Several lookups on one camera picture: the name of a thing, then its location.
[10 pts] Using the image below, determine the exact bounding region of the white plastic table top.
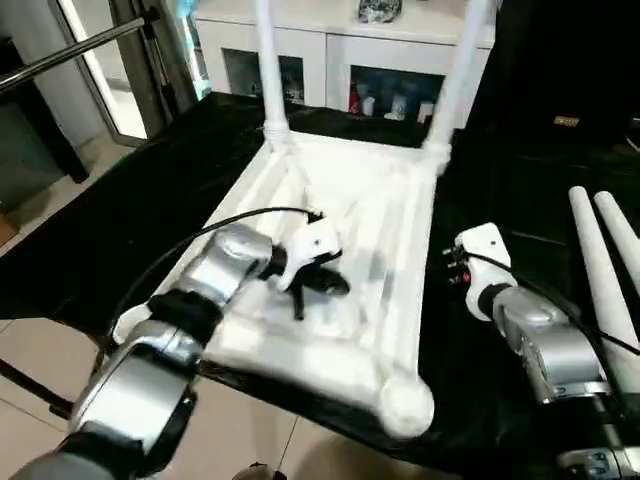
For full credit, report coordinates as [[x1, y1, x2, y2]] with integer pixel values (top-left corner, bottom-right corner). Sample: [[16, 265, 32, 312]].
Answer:
[[108, 133, 453, 442]]

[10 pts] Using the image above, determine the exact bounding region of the white plastic table leg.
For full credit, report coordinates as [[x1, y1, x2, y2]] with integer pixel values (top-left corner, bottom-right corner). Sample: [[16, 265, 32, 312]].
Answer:
[[419, 0, 494, 173], [594, 190, 640, 273], [252, 0, 294, 153], [567, 185, 640, 393]]

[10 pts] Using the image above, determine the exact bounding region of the black work mat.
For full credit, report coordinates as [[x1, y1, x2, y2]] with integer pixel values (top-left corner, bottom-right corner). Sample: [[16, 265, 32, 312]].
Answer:
[[0, 92, 640, 480]]

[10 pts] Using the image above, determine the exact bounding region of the white glass-door cabinet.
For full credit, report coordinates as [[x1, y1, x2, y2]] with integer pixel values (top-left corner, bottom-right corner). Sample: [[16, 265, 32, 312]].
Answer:
[[190, 0, 501, 126]]

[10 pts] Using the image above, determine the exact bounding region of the grey crumpled bundle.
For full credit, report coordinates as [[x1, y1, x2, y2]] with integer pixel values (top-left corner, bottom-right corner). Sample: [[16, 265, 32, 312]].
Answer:
[[358, 0, 403, 24]]

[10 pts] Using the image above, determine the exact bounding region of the light blue plastic strip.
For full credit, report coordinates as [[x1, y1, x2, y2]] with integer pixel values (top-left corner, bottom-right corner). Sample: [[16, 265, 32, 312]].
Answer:
[[176, 0, 209, 96]]

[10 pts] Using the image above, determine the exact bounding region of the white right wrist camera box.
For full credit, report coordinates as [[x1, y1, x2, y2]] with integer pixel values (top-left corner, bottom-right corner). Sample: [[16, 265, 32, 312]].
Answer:
[[451, 223, 514, 322]]

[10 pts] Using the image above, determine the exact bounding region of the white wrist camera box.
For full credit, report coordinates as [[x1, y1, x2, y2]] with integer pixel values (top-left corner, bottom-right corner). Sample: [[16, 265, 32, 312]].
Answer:
[[284, 214, 344, 294], [451, 223, 514, 322]]

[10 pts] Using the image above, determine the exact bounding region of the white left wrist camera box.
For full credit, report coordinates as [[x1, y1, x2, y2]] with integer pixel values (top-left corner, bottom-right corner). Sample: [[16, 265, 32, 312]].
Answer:
[[284, 214, 344, 294]]

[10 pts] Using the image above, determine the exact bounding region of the black metal table frame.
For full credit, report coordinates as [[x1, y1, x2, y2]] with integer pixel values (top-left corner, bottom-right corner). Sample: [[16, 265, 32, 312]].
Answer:
[[0, 355, 81, 421]]

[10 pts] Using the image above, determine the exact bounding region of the grey metal rack frame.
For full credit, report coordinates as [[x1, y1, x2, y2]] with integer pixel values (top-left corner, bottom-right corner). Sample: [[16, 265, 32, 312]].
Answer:
[[0, 0, 193, 181]]

